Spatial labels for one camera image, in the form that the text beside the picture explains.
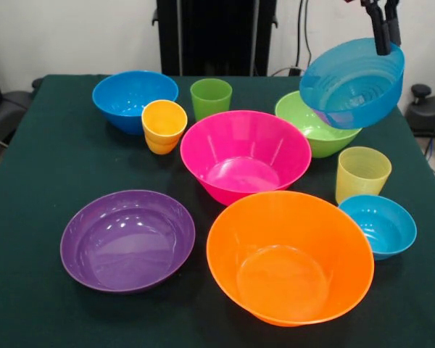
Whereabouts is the yellow-orange plastic cup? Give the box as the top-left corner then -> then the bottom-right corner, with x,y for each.
144,134 -> 178,156
141,99 -> 189,144

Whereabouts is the green plastic bowl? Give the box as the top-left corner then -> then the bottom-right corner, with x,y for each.
274,90 -> 363,159

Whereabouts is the dark green tablecloth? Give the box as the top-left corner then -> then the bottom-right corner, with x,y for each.
0,74 -> 435,348

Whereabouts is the large orange plastic bowl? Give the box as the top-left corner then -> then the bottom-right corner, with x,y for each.
206,190 -> 376,327

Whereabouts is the black office chair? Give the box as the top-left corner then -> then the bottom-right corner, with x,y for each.
0,78 -> 44,148

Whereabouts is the black swivel chair base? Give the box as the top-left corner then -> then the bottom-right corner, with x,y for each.
405,83 -> 435,162

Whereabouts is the translucent yellow plastic cup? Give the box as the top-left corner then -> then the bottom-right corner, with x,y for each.
335,146 -> 392,204

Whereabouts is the large blue plastic bowl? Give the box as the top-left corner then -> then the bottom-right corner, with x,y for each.
91,70 -> 180,136

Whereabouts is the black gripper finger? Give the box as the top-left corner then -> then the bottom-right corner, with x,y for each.
360,0 -> 391,57
383,0 -> 403,47

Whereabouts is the small cyan plastic bowl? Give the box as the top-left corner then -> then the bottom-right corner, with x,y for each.
337,194 -> 418,261

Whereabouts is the large pink plastic bowl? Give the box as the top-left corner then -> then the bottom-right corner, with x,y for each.
180,109 -> 312,207

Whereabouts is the black hanging cable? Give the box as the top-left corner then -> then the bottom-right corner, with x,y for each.
270,0 -> 313,77

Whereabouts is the green plastic cup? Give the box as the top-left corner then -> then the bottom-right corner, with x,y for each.
189,78 -> 233,123

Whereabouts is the translucent blue ribbed bowl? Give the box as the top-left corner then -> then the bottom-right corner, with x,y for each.
299,37 -> 406,129

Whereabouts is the purple plastic bowl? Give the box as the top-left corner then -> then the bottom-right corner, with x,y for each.
59,189 -> 196,294

